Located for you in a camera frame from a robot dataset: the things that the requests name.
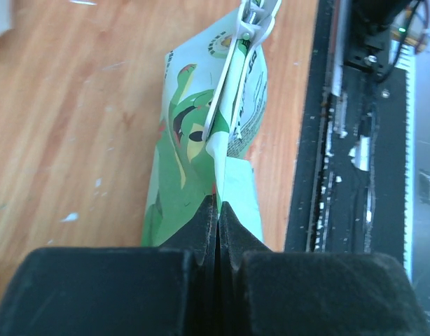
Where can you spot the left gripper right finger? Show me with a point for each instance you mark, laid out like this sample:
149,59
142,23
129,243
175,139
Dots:
300,293

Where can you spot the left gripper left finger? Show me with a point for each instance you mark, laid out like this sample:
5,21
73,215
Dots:
163,290

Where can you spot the piano pattern bag clip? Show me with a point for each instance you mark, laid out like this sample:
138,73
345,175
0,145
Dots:
253,24

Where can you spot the green cat litter bag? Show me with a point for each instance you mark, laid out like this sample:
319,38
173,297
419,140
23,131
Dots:
186,168

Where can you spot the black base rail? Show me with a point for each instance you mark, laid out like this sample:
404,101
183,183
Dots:
354,184

